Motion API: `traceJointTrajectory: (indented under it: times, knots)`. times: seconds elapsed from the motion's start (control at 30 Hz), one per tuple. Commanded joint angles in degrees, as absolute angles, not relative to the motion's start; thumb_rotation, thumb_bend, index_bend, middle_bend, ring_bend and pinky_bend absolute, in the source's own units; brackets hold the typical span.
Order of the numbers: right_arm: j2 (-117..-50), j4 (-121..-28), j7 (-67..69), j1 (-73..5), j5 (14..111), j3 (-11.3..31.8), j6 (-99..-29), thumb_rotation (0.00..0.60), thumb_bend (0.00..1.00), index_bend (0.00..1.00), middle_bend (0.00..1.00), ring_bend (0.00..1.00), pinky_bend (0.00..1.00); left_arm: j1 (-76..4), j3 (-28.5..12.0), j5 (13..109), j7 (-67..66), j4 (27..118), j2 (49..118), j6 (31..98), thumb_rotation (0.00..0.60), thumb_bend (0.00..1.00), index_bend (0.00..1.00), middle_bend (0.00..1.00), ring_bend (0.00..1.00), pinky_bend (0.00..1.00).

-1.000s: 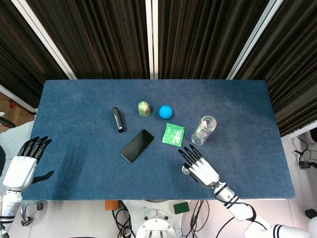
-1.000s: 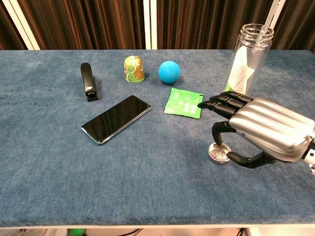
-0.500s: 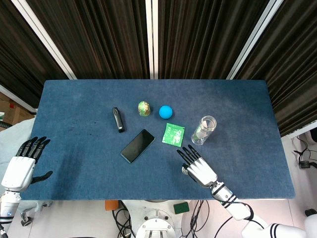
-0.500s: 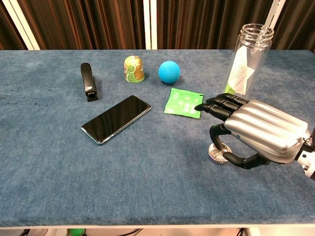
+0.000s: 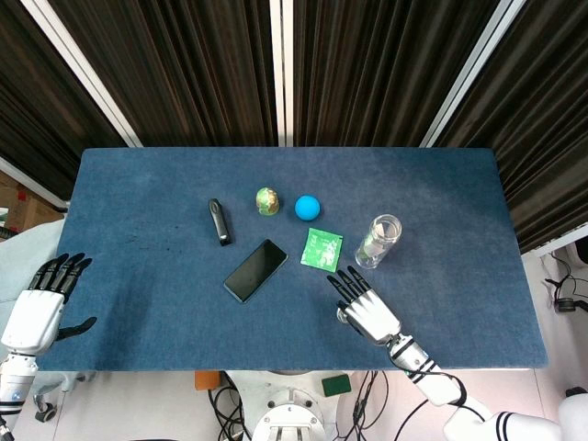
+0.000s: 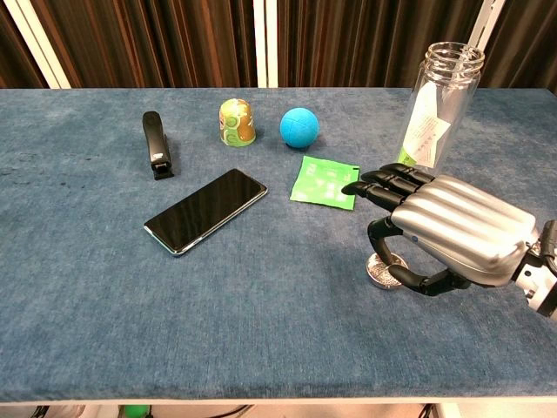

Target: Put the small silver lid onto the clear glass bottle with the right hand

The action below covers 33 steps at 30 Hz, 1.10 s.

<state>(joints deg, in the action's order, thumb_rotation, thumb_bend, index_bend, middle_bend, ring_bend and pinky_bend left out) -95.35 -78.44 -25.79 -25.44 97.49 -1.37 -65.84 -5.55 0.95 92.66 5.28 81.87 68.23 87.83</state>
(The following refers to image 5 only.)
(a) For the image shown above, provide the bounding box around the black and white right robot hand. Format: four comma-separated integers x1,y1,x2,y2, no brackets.
325,266,404,345

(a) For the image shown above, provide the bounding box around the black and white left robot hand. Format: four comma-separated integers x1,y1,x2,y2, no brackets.
1,252,98,356

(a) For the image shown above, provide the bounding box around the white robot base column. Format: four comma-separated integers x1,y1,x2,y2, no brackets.
224,370,368,441

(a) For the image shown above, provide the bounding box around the clear glass jar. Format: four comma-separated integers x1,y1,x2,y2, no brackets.
354,214,403,271

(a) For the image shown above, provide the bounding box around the green patterned egg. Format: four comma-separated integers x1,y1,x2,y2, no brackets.
254,186,282,217

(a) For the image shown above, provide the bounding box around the white green paper leaflet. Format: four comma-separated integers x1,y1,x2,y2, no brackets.
360,229,391,261

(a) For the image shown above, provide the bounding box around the green button block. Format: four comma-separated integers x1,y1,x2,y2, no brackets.
321,374,353,399

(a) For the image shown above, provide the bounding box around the green tea packet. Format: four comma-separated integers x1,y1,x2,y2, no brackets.
299,227,344,272

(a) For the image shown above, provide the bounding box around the black caster wheel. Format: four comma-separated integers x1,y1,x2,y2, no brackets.
33,398,59,424

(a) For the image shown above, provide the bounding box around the brown cardboard box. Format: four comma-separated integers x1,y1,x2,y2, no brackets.
0,172,65,232

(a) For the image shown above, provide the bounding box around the blue rubber ball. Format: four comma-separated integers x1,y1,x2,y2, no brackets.
294,195,325,221

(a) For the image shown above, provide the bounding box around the black smartphone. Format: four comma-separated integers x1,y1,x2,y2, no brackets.
223,238,289,304

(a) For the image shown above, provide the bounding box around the blue fabric table cover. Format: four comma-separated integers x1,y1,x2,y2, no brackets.
35,146,550,372

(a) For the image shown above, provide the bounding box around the orange block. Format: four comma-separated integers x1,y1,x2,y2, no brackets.
194,370,222,392

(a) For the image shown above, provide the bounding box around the black stapler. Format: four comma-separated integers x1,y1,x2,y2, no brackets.
207,198,232,247

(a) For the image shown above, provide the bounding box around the dark pleated curtain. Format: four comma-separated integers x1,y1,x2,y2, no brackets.
292,0,507,148
0,0,130,197
48,0,277,148
435,0,588,254

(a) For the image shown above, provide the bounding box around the white frame post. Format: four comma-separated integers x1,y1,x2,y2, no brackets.
20,0,144,148
268,0,296,148
518,226,588,256
419,0,526,148
0,154,71,209

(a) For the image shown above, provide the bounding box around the black cable bundle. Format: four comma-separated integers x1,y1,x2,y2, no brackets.
205,370,258,441

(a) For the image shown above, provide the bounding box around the black headset with cable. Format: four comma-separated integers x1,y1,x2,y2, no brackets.
544,254,588,316

